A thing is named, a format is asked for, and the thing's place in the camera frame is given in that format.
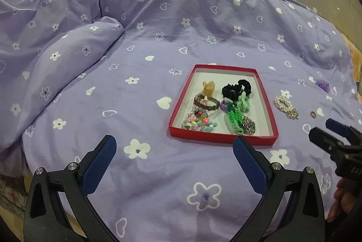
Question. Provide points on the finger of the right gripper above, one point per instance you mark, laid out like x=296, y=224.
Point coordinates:
x=326, y=142
x=337, y=127

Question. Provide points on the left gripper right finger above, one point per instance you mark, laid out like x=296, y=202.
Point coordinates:
x=291, y=206

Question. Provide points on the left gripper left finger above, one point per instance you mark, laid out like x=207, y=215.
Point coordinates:
x=45, y=218

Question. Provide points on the red jewelry tray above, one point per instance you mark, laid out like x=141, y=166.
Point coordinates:
x=219, y=119

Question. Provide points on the right hand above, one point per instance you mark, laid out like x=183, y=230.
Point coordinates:
x=345, y=197

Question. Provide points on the purple flower hair scrunchie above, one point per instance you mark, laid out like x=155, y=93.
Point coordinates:
x=324, y=85

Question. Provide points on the black hair scrunchie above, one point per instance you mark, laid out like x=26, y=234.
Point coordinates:
x=233, y=92

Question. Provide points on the yellow hair claw clip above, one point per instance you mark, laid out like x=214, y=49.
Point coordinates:
x=208, y=88

